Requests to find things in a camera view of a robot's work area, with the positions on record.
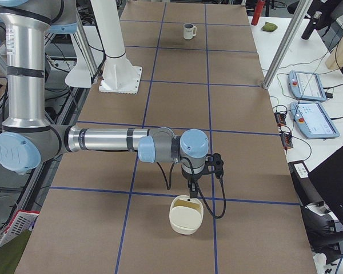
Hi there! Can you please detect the aluminium frame post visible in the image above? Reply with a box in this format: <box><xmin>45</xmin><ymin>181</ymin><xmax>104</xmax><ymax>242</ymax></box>
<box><xmin>262</xmin><ymin>0</ymin><xmax>313</xmax><ymax>90</ymax></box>

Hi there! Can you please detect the green cloth bag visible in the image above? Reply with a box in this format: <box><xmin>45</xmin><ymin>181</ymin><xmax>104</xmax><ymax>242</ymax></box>
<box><xmin>261</xmin><ymin>22</ymin><xmax>278</xmax><ymax>33</ymax></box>

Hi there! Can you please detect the red cylinder bottle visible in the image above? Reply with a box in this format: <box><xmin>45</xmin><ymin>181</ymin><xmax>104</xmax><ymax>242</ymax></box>
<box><xmin>251</xmin><ymin>0</ymin><xmax>265</xmax><ymax>26</ymax></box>

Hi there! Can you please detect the far blue teach pendant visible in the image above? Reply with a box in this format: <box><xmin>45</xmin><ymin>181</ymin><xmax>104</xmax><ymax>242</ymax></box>
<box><xmin>289</xmin><ymin>70</ymin><xmax>326</xmax><ymax>102</ymax></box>

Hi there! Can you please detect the black monitor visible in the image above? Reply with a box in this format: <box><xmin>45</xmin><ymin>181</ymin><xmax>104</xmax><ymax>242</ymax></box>
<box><xmin>309</xmin><ymin>146</ymin><xmax>343</xmax><ymax>224</ymax></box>

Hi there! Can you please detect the white mug with HOME print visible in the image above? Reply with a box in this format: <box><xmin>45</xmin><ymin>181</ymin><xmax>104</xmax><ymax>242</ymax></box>
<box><xmin>183</xmin><ymin>23</ymin><xmax>197</xmax><ymax>40</ymax></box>

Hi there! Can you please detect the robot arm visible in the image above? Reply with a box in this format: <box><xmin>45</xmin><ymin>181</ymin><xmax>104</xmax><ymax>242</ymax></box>
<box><xmin>0</xmin><ymin>1</ymin><xmax>209</xmax><ymax>198</ymax></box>

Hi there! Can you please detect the near blue teach pendant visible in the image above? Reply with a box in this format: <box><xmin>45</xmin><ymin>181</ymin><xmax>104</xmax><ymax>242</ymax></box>
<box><xmin>289</xmin><ymin>102</ymin><xmax>340</xmax><ymax>139</ymax></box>

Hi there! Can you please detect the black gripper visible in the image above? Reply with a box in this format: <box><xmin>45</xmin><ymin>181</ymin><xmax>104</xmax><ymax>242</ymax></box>
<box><xmin>182</xmin><ymin>169</ymin><xmax>203</xmax><ymax>198</ymax></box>

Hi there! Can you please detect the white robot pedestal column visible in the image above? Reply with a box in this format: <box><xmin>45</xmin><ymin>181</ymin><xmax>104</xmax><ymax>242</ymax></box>
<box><xmin>91</xmin><ymin>0</ymin><xmax>125</xmax><ymax>69</ymax></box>

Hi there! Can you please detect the blue teach pendant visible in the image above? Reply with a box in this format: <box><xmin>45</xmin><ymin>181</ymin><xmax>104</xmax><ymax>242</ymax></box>
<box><xmin>289</xmin><ymin>102</ymin><xmax>340</xmax><ymax>139</ymax></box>
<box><xmin>289</xmin><ymin>70</ymin><xmax>326</xmax><ymax>102</ymax></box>

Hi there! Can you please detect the cream plastic basket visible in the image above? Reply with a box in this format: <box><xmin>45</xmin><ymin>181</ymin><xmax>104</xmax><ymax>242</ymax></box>
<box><xmin>169</xmin><ymin>195</ymin><xmax>204</xmax><ymax>235</ymax></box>

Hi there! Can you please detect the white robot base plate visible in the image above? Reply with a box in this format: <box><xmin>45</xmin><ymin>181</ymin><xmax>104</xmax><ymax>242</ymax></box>
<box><xmin>99</xmin><ymin>65</ymin><xmax>142</xmax><ymax>94</ymax></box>

